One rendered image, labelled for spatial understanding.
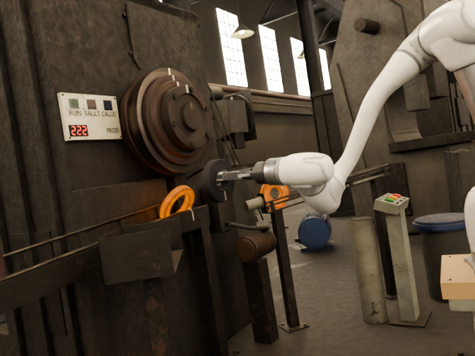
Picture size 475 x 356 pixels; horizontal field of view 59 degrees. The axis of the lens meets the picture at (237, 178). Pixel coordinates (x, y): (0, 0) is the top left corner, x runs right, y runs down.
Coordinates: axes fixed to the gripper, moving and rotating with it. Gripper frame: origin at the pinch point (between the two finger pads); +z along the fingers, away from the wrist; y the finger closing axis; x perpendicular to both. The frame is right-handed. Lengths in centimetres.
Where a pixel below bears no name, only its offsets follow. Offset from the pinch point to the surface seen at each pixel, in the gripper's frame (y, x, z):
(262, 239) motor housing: 54, -36, 18
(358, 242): 81, -43, -20
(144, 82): 8, 40, 38
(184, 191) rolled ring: 15.5, -6.1, 30.0
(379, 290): 84, -67, -28
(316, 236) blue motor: 222, -74, 64
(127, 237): -37.7, -13.5, 7.3
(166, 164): 12.6, 5.8, 35.9
